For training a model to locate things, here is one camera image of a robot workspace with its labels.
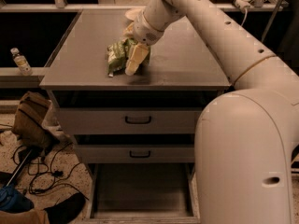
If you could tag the white paper bowl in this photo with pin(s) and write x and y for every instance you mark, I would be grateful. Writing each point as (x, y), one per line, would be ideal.
(131, 14)

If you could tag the grey open bottom drawer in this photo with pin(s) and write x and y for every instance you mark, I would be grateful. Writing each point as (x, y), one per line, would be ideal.
(143, 193)

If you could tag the green jalapeno chip bag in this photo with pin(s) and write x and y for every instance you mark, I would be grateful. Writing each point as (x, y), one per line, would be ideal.
(117, 55)

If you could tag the grey drawer cabinet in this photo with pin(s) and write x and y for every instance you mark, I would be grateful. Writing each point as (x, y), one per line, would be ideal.
(181, 73)

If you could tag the clear plastic water bottle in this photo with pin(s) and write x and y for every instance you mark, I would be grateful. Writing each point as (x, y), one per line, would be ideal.
(21, 62)

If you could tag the tan trouser leg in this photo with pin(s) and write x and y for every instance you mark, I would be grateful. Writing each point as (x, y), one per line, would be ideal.
(33, 216)

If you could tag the grey middle drawer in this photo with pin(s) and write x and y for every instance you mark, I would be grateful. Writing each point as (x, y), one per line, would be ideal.
(135, 153)

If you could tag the metal pole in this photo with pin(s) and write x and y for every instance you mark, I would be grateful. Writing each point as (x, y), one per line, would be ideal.
(274, 13)

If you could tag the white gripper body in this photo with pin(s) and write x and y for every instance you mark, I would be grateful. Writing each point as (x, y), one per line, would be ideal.
(144, 30)

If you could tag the black shoe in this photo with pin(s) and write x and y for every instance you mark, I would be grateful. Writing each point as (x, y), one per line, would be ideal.
(67, 210)

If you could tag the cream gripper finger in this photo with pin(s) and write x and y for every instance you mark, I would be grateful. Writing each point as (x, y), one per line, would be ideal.
(129, 31)
(137, 54)

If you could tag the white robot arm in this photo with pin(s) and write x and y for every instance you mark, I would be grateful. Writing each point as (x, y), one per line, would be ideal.
(244, 139)

